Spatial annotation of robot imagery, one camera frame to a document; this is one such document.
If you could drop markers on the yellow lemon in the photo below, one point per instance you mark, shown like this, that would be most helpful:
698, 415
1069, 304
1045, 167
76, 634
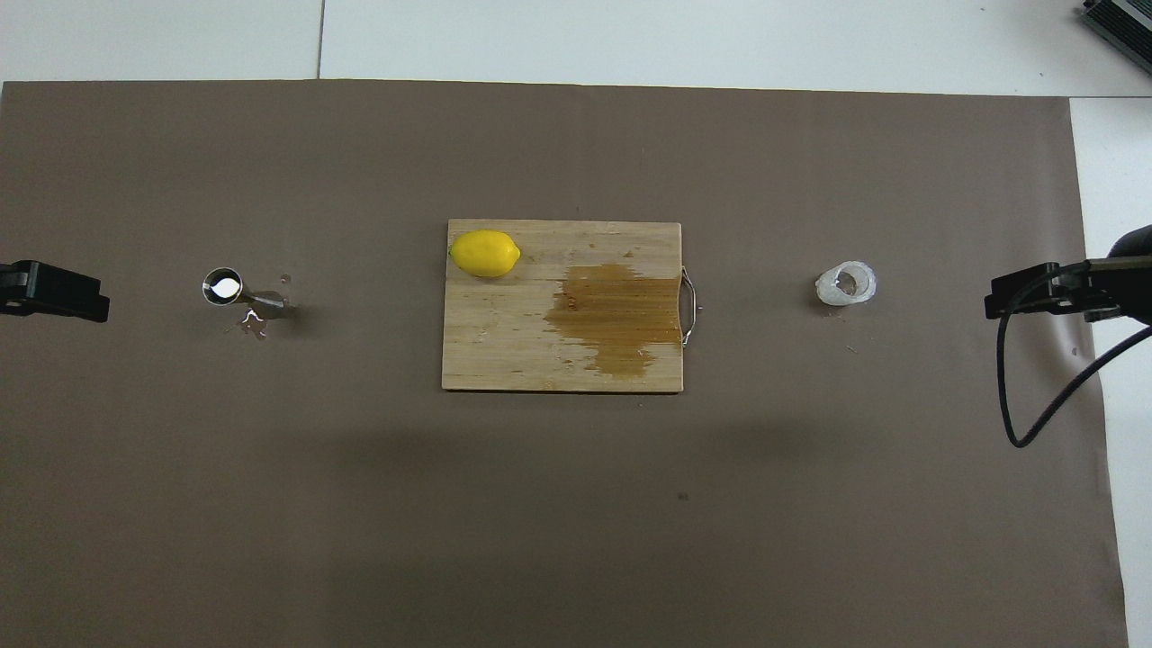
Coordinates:
484, 254

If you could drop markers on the grey finned metal device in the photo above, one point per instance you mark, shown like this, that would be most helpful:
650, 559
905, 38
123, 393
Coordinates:
1120, 22

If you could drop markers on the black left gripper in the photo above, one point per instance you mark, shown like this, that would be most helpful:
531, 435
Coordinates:
18, 288

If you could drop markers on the small water puddle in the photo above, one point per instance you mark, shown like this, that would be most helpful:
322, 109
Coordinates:
254, 326

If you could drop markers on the clear textured plastic cup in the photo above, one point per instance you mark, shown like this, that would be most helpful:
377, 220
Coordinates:
846, 283

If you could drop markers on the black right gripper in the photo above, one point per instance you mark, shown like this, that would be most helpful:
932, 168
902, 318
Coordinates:
1129, 279

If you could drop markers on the steel cocktail jigger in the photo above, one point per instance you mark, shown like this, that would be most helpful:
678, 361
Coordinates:
222, 286

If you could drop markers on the wooden cutting board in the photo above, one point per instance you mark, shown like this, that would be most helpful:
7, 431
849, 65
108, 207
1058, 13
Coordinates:
504, 342

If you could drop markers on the brown paper table mat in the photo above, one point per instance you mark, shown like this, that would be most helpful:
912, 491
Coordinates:
576, 504

